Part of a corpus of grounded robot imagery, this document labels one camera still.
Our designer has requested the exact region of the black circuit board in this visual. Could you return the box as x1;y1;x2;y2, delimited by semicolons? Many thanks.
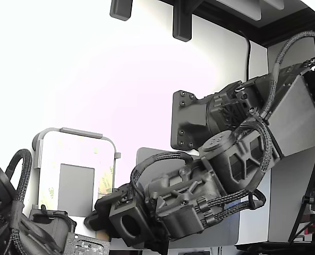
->
63;233;112;255

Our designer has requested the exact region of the braided black cable loop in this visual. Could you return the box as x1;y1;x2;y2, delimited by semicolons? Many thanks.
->
130;151;194;194
5;148;32;255

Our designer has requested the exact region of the large grey rounded plate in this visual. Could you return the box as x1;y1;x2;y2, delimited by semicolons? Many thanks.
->
215;0;263;21

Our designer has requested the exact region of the white bezel display panel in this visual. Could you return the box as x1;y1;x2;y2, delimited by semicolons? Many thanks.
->
39;131;117;218

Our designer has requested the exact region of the grey printed fixture stand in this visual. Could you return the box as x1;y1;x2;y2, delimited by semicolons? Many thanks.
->
31;127;122;218

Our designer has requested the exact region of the short black bracket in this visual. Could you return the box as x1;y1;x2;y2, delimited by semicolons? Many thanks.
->
109;0;133;21

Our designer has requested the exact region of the black six-joint robot arm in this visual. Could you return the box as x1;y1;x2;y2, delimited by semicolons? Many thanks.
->
142;54;315;242

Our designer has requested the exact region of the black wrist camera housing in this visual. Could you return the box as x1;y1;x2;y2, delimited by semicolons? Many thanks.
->
108;203;149;248

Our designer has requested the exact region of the braided black cable bundle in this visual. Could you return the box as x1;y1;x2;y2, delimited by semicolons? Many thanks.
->
234;116;276;173
198;187;267;229

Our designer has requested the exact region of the white upright panel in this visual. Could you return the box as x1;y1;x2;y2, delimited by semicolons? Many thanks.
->
267;30;315;243

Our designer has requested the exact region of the black frame beam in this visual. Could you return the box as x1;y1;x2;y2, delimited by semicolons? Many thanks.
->
157;0;315;48

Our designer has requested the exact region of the thin black cable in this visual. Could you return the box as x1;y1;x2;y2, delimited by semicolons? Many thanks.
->
238;29;251;83

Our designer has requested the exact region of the long braided black cable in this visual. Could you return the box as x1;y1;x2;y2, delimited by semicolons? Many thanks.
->
262;31;315;120

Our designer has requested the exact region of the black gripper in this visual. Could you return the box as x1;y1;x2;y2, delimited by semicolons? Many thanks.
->
84;183;145;232

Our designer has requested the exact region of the tall black bracket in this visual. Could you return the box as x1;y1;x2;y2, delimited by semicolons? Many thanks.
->
172;0;193;43

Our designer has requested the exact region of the black motor unit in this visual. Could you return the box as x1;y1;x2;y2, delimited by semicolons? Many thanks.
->
28;204;78;253

